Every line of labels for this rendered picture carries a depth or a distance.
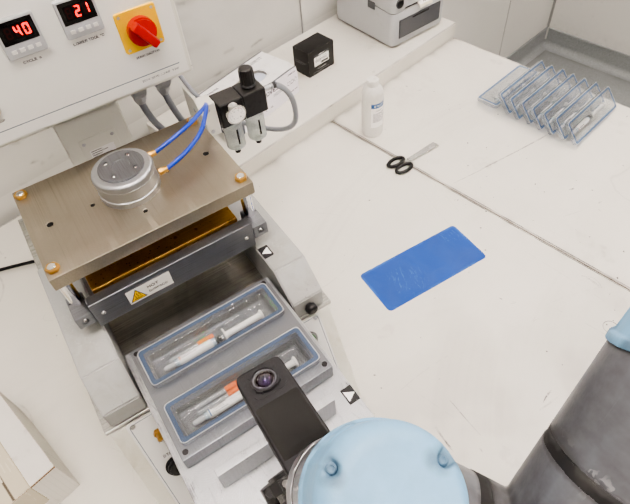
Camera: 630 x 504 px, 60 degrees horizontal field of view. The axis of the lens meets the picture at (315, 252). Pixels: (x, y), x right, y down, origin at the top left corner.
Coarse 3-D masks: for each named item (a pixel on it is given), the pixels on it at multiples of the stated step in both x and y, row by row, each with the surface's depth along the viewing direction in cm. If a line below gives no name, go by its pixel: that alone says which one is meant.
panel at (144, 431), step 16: (304, 320) 78; (320, 320) 79; (320, 336) 80; (144, 416) 71; (128, 432) 70; (144, 432) 71; (144, 448) 72; (160, 448) 73; (160, 464) 74; (176, 480) 76; (176, 496) 77
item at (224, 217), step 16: (224, 208) 75; (192, 224) 73; (208, 224) 73; (224, 224) 73; (160, 240) 72; (176, 240) 71; (192, 240) 71; (128, 256) 70; (144, 256) 70; (160, 256) 70; (96, 272) 69; (112, 272) 69; (128, 272) 69; (96, 288) 67
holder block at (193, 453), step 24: (288, 312) 71; (264, 336) 69; (216, 360) 67; (168, 384) 65; (192, 384) 65; (312, 384) 66; (168, 432) 62; (216, 432) 61; (240, 432) 63; (192, 456) 60
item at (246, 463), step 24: (312, 336) 71; (144, 384) 68; (336, 384) 67; (336, 408) 65; (360, 408) 64; (216, 456) 62; (240, 456) 58; (264, 456) 60; (192, 480) 61; (216, 480) 60; (240, 480) 60; (264, 480) 60
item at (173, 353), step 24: (264, 288) 72; (216, 312) 70; (240, 312) 70; (264, 312) 70; (168, 336) 69; (192, 336) 68; (216, 336) 68; (144, 360) 67; (168, 360) 66; (192, 360) 66
